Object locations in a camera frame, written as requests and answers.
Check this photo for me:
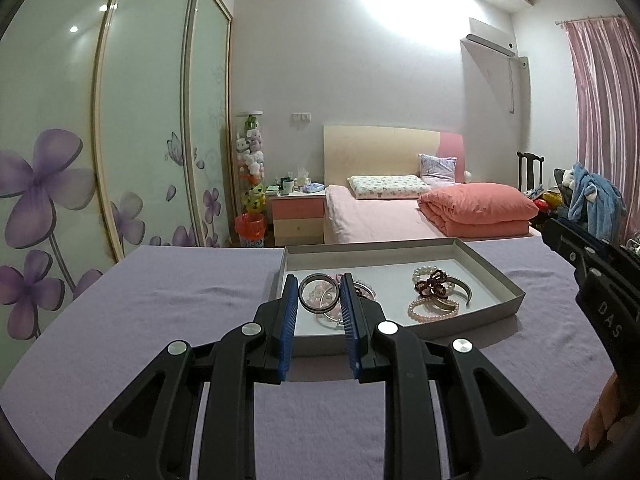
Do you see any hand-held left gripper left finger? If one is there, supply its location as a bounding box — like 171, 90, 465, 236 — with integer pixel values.
55, 274, 299, 480

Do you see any grey cardboard box tray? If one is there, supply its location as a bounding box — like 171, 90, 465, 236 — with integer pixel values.
270, 238, 526, 359

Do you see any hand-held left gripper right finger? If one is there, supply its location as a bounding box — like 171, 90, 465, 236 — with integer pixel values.
340, 272, 586, 480

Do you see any purple table cloth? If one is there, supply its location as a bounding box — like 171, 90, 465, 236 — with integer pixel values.
0, 236, 640, 480

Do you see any dark red bead bracelet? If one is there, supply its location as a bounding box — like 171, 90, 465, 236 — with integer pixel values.
415, 269, 451, 297

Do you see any pink and cream nightstand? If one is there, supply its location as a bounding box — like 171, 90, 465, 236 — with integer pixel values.
270, 190, 327, 247

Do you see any blue plush garment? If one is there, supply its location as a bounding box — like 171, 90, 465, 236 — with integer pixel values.
566, 162, 629, 244

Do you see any pile of colourful toys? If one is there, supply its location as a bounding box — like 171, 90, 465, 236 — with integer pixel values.
531, 187, 568, 213

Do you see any clear tube of plush toys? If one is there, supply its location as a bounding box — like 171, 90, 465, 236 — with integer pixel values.
234, 111, 266, 221

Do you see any red plastic bag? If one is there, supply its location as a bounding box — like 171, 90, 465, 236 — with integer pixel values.
235, 212, 266, 249

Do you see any pink pearl bracelet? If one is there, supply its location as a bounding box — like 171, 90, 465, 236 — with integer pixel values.
407, 295, 460, 324

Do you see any floral sliding-door wardrobe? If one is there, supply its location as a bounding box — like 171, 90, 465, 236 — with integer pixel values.
0, 0, 237, 346

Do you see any wide silver cuff bracelet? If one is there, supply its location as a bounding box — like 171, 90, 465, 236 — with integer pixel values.
425, 275, 474, 312

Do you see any cream and pink headboard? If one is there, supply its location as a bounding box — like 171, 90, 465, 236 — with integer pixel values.
323, 125, 466, 187

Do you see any dark wooden chair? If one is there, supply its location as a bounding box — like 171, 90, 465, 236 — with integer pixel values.
517, 151, 545, 197

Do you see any pink bead bracelet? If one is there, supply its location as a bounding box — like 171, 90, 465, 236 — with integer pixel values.
312, 272, 379, 332

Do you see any thin silver bangle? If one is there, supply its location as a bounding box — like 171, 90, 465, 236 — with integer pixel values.
298, 272, 342, 314

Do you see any white air conditioner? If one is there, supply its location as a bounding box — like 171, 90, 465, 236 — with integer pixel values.
464, 32, 517, 57

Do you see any white pearl bracelet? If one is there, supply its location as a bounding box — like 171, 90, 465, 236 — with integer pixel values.
412, 264, 454, 292

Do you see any person's right hand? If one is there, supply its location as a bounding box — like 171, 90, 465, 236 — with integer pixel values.
575, 372, 627, 456

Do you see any pink bed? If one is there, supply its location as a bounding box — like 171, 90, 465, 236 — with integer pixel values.
323, 184, 543, 246

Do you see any folded orange duvet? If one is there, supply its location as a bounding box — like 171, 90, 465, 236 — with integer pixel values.
417, 182, 541, 239

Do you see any small purple pillow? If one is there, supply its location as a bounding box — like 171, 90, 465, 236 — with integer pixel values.
417, 154, 459, 186

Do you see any white floral pillow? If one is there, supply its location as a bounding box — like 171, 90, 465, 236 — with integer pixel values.
348, 175, 434, 201

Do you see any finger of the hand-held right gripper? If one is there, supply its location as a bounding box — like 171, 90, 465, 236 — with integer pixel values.
556, 216, 632, 261
542, 217, 603, 286

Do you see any pink curtain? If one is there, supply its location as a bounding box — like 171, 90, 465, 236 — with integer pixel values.
555, 15, 640, 243

